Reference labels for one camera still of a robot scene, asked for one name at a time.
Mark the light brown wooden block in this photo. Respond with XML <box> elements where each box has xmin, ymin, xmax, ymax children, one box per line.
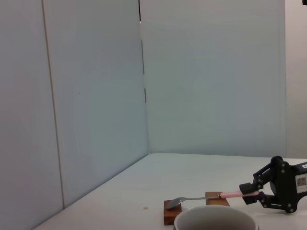
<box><xmin>205</xmin><ymin>191</ymin><xmax>230</xmax><ymax>207</ymax></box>

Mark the pink handled metal spoon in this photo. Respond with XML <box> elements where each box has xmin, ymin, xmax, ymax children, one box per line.
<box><xmin>166</xmin><ymin>190</ymin><xmax>260</xmax><ymax>210</ymax></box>

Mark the grey ceramic mug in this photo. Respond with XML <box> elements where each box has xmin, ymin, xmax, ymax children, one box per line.
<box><xmin>173</xmin><ymin>205</ymin><xmax>260</xmax><ymax>230</ymax></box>

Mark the dark flat wooden block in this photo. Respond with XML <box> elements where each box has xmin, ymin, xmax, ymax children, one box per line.
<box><xmin>164</xmin><ymin>199</ymin><xmax>183</xmax><ymax>226</ymax></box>

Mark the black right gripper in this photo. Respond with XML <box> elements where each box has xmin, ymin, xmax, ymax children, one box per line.
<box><xmin>239</xmin><ymin>156</ymin><xmax>307</xmax><ymax>214</ymax></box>

